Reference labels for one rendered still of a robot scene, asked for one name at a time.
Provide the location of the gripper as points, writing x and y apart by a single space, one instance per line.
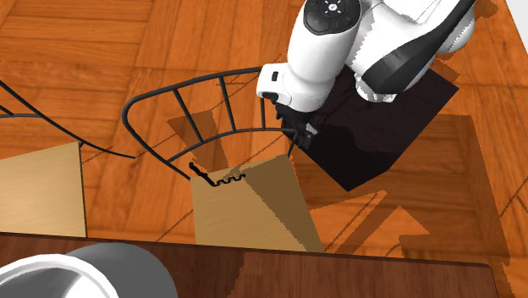
293 119

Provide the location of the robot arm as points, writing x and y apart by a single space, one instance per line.
313 66

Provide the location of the dark robot stand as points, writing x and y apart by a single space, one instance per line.
371 140

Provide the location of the dark wooden table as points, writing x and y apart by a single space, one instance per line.
330 276

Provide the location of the grey cup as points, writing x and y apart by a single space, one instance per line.
136 264

